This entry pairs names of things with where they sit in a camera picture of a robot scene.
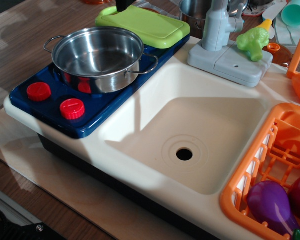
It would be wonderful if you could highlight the stainless steel pan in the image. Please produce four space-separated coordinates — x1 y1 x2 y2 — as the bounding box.
43 26 159 95

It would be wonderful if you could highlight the green plastic cutting board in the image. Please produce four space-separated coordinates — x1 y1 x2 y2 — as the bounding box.
95 6 191 49

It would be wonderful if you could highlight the green toy broccoli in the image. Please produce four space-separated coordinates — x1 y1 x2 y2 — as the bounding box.
236 19 273 62

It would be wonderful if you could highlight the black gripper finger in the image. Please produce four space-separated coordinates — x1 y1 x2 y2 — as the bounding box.
115 0 135 12

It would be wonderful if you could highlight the white plastic spatula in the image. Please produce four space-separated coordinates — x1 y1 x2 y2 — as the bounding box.
262 1 287 22

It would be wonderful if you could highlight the steel pot behind faucet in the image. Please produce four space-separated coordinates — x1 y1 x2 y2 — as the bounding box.
178 0 212 31

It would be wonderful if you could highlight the blue toy stove top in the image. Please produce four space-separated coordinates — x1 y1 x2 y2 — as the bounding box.
9 35 190 139

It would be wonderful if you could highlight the red stove knob left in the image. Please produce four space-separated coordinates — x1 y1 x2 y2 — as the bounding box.
26 82 52 102

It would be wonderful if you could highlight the teal plastic cup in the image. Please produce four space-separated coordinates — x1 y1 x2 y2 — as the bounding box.
281 0 300 27

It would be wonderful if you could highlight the red stove knob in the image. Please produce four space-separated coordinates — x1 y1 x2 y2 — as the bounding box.
26 82 52 102
59 98 86 120

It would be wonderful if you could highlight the orange dish rack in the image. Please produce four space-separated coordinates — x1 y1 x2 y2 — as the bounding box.
220 103 300 240

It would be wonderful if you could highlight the cream toy sink unit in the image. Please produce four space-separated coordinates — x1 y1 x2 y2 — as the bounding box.
4 38 300 240

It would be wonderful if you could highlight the purple toy eggplant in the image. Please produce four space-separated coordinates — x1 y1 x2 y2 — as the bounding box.
247 180 300 236

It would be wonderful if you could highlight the orange plastic lid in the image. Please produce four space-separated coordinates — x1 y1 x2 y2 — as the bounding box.
263 42 293 68

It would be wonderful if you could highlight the grey toy faucet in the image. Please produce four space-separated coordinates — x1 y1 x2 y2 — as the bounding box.
187 0 273 88

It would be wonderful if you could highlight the red stove knob right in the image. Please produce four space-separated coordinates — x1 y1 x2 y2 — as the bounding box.
59 98 86 120

